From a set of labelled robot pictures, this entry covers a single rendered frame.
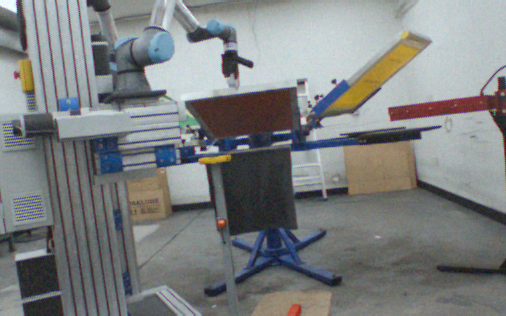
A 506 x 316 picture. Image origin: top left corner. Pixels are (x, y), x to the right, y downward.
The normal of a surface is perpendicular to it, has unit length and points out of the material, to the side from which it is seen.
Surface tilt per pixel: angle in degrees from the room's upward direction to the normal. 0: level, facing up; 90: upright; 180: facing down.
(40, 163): 90
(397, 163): 78
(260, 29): 90
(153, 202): 90
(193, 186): 90
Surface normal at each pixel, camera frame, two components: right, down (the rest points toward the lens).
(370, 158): -0.11, -0.15
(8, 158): 0.44, 0.00
